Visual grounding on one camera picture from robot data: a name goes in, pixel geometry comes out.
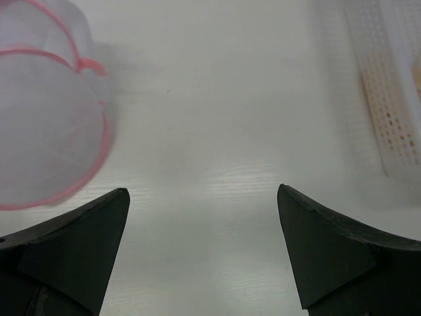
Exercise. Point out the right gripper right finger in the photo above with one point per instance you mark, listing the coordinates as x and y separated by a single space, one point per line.
344 267

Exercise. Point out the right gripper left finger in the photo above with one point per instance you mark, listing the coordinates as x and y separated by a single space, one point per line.
62 266

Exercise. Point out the white plastic basket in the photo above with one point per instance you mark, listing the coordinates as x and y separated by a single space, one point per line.
386 40

